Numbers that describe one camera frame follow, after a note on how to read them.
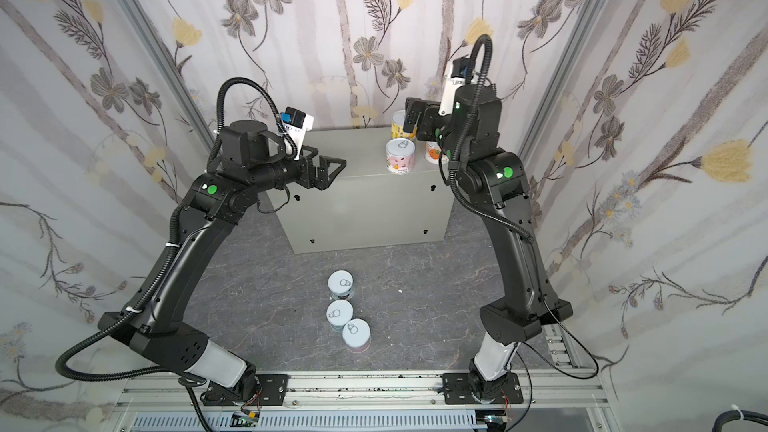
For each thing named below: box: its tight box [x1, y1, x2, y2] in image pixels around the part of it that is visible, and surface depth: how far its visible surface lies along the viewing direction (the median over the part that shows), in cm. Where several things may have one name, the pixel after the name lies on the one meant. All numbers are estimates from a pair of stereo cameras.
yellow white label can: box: [391, 110, 413, 139], surface depth 84 cm
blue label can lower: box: [325, 299, 354, 332], surface depth 83 cm
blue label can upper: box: [327, 270, 355, 299], surface depth 89 cm
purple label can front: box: [342, 318, 371, 354], surface depth 80 cm
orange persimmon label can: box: [424, 141, 449, 165], surface depth 79 cm
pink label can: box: [385, 138, 416, 175], surface depth 76 cm
